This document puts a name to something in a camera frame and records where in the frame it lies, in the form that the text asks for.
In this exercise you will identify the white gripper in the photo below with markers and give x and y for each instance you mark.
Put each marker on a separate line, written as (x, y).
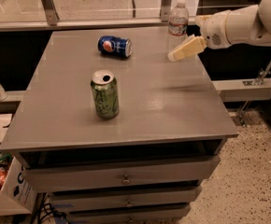
(215, 29)

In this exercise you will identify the clear plastic water bottle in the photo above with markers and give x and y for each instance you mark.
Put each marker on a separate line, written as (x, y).
(177, 25)

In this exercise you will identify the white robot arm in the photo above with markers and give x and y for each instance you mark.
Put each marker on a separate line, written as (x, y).
(248, 25)

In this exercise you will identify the blue Pepsi can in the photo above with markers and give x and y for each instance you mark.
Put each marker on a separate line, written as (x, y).
(113, 45)

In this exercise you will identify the green soda can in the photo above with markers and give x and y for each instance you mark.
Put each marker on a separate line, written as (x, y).
(105, 94)

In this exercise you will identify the grey drawer cabinet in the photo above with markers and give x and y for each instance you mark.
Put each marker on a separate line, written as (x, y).
(166, 110)

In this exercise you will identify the top grey drawer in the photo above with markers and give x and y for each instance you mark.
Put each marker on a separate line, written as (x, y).
(121, 174)

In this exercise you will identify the grey drawer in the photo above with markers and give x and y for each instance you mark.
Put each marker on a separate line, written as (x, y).
(125, 198)
(130, 216)
(121, 174)

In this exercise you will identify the middle grey drawer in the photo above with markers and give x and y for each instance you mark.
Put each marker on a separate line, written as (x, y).
(125, 198)

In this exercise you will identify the bottom grey drawer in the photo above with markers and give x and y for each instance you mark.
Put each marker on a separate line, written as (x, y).
(130, 216)

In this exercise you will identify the white cardboard box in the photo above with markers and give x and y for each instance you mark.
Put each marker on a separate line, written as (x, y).
(17, 196)

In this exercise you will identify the metal frame rail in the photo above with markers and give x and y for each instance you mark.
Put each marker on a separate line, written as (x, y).
(33, 15)

